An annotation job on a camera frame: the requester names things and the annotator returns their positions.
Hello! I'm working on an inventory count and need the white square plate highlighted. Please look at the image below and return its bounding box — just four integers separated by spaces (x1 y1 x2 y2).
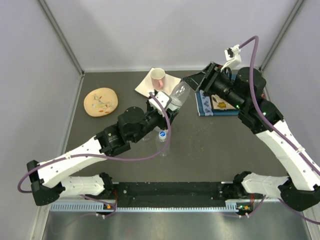
134 67 181 98

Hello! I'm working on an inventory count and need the metal frame post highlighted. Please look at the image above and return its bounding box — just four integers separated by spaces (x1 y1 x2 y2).
258 0 306 73
37 0 85 76

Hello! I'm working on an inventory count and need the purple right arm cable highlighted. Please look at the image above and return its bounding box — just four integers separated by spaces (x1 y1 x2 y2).
238 35 320 225

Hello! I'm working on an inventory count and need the left metal frame post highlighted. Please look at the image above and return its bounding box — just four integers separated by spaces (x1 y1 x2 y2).
37 0 85 76

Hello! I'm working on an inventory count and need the beige oval painted plate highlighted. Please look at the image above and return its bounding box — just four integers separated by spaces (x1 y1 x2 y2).
83 87 119 118

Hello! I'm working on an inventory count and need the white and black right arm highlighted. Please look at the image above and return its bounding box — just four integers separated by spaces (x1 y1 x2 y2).
182 62 320 212

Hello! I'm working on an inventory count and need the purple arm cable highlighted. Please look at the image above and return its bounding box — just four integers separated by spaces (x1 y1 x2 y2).
238 35 320 225
16 92 173 195

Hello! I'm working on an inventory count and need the clear bottle with blue cap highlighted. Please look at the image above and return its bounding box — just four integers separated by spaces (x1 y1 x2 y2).
155 130 170 157

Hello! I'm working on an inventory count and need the clear bottle with red label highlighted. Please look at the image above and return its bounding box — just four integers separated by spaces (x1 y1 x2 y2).
167 81 191 111

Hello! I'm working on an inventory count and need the pink ceramic mug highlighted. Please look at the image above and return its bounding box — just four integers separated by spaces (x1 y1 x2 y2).
150 68 166 91

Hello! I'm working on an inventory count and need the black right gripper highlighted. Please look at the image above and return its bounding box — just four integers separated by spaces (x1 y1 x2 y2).
182 62 246 111

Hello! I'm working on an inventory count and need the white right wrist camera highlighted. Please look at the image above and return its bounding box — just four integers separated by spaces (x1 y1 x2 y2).
221 44 242 71

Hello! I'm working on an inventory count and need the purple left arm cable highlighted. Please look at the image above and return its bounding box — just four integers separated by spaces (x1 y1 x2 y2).
16 92 173 195

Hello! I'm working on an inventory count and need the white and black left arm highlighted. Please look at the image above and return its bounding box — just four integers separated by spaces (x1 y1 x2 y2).
26 98 183 206

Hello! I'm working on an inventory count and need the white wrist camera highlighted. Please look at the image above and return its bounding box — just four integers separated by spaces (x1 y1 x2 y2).
148 90 172 111
221 44 242 71

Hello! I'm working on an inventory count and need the blue patterned placemat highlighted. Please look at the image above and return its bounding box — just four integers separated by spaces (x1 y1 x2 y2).
195 90 245 117

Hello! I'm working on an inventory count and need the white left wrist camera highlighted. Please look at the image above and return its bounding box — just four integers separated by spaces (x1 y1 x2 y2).
148 90 172 111

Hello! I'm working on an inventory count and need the grey slotted cable duct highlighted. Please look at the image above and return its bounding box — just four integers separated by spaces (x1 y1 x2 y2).
49 200 251 214

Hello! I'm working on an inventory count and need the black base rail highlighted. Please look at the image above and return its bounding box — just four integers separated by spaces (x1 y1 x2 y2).
109 181 253 208

